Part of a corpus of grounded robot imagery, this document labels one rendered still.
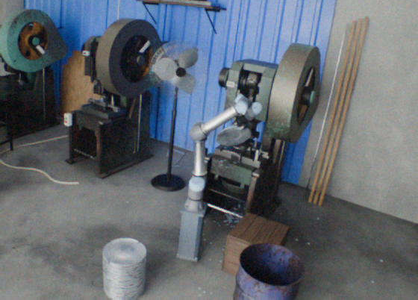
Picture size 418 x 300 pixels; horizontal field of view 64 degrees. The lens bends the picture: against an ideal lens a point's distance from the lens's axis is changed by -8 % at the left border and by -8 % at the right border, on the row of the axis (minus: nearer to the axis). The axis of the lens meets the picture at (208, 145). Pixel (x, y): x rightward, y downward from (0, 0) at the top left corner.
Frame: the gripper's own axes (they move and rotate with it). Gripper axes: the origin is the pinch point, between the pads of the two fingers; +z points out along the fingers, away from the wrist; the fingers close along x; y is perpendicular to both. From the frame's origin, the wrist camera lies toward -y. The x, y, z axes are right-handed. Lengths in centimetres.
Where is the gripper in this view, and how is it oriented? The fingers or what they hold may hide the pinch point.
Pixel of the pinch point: (239, 127)
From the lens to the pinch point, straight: 287.1
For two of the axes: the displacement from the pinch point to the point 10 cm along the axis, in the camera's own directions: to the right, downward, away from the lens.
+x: 1.9, 9.2, -3.4
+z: -3.6, 3.9, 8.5
